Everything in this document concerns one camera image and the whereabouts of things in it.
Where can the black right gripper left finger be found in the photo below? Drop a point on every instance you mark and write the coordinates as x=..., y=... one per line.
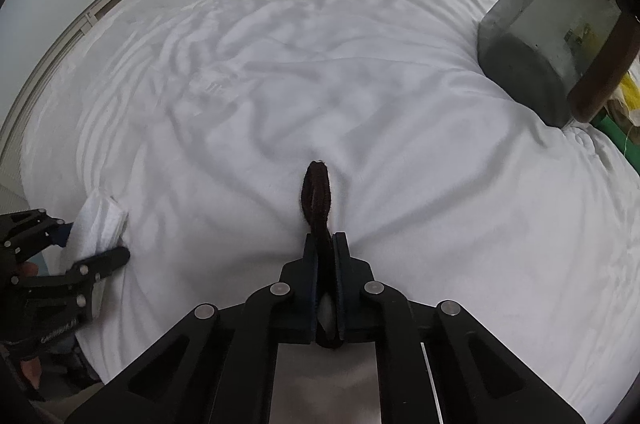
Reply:
x=216, y=365

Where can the white tissue packet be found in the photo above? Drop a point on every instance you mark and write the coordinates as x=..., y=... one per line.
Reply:
x=98, y=227

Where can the yellow cloth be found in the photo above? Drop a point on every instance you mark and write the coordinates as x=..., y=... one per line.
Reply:
x=623, y=104

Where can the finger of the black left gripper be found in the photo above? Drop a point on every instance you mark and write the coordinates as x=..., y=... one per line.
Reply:
x=25, y=234
x=78, y=280

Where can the smoky transparent jar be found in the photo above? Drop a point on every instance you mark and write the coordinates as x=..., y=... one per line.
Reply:
x=560, y=58

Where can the green rectangular tray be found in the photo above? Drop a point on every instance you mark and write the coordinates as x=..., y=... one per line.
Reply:
x=630, y=151

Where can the white bed sheet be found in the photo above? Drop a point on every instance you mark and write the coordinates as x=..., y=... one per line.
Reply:
x=197, y=119

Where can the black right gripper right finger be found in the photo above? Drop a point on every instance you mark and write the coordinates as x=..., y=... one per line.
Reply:
x=436, y=364

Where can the person's left hand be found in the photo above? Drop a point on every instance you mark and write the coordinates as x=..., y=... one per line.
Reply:
x=20, y=311

